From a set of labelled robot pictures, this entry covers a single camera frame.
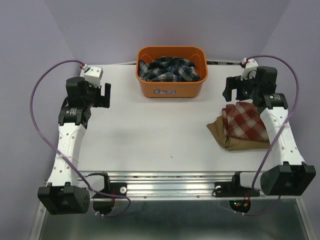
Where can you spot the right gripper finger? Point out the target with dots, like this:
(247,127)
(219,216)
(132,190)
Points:
(233,81)
(227,94)

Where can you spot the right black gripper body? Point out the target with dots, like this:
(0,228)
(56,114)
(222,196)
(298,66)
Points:
(247,89)

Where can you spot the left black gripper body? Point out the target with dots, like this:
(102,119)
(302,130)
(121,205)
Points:
(93,98)

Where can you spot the navy plaid skirt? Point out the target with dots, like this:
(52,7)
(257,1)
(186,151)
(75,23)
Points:
(169,70)

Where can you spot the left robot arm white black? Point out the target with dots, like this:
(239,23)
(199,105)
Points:
(62,195)

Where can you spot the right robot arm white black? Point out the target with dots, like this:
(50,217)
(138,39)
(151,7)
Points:
(289,174)

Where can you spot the red plaid skirt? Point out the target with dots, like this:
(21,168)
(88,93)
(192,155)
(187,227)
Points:
(242,121)

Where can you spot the tan folded skirt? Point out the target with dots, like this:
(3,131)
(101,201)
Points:
(231,143)

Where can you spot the orange plastic basket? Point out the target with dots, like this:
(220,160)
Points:
(173,89)

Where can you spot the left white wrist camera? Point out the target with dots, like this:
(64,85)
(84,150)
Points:
(93,75)

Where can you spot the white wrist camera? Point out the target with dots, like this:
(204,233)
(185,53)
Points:
(249,66)
(93,75)

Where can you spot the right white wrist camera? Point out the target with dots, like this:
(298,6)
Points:
(249,66)

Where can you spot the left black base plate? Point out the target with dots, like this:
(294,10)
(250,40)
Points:
(114,188)

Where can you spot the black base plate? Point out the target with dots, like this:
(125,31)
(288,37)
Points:
(226,189)
(114,188)

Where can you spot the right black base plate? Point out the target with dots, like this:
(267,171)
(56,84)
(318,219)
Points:
(226,189)

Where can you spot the aluminium rail frame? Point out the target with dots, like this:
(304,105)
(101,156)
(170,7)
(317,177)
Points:
(180,206)

